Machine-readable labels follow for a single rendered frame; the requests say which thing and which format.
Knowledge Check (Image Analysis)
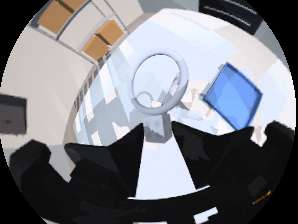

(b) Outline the grey metal t-shaped stake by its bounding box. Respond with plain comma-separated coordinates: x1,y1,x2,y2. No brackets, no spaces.
160,72,180,107

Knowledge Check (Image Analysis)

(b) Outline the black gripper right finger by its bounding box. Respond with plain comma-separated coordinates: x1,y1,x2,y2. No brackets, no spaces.
172,120,255,189

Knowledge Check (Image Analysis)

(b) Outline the blue tray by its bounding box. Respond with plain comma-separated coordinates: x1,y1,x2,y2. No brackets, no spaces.
202,61,263,131

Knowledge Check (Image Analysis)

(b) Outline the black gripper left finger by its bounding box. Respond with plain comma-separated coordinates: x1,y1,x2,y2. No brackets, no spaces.
64,124,145,198

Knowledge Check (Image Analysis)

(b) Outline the grey metal ring with small tab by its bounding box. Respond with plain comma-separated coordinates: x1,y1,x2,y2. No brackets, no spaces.
126,47,189,144

